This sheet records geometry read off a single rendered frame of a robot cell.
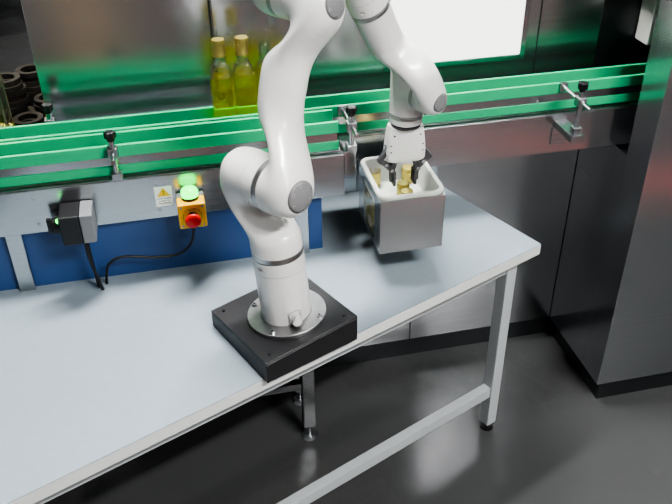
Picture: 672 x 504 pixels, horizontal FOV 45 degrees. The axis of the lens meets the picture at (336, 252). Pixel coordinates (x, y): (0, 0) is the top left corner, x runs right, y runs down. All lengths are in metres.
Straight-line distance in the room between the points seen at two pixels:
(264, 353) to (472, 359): 1.36
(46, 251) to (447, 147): 1.12
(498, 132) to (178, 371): 1.12
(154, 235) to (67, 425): 0.59
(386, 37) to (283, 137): 0.36
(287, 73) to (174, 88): 0.71
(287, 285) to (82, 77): 0.85
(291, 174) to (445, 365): 1.53
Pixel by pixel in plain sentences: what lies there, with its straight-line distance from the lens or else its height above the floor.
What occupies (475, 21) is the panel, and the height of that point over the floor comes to 1.27.
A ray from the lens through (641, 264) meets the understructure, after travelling 2.65.
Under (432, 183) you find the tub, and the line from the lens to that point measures 2.12.
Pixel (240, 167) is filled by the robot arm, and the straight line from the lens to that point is 1.74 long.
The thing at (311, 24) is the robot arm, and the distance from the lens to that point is 1.61.
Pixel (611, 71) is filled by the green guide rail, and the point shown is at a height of 1.12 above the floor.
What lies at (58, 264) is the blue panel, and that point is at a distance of 2.26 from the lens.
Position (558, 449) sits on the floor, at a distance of 2.82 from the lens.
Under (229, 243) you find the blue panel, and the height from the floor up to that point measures 0.81.
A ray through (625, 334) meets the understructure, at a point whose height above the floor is 0.31.
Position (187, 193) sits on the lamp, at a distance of 2.06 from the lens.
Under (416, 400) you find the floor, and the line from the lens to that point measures 2.90.
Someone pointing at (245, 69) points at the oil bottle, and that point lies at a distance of 2.13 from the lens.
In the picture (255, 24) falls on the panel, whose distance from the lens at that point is 2.25.
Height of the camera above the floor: 2.03
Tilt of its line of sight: 34 degrees down
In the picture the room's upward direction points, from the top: 1 degrees counter-clockwise
